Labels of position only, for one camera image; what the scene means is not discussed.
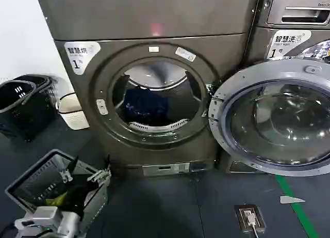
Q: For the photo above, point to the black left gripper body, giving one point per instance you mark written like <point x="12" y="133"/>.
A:
<point x="77" y="194"/>

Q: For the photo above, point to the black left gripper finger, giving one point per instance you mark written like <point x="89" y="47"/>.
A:
<point x="101" y="174"/>
<point x="70" y="171"/>

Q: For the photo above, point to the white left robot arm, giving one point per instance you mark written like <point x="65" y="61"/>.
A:
<point x="49" y="220"/>

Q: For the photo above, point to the yellow-green cloth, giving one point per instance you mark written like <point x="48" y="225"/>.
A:
<point x="57" y="198"/>

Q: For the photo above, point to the grey plastic laundry basket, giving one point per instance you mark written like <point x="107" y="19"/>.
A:
<point x="33" y="171"/>

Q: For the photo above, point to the cream plastic bin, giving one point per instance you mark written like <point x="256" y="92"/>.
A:
<point x="73" y="116"/>

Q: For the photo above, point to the black plastic laundry basket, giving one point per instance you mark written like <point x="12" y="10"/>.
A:
<point x="42" y="85"/>
<point x="15" y="119"/>

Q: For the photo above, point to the dark blue clothes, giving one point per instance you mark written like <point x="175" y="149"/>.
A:
<point x="144" y="106"/>

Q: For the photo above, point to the metal floor socket box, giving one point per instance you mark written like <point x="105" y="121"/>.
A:
<point x="242" y="222"/>

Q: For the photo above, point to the grey front-load dryer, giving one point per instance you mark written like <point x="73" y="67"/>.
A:
<point x="154" y="16"/>

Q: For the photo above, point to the round glass dryer door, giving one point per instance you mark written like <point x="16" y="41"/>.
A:
<point x="257" y="74"/>

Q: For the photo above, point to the green floor tape line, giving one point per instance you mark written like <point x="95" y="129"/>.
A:
<point x="291" y="196"/>

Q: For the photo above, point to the grey washing machine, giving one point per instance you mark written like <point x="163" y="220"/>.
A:
<point x="288" y="18"/>

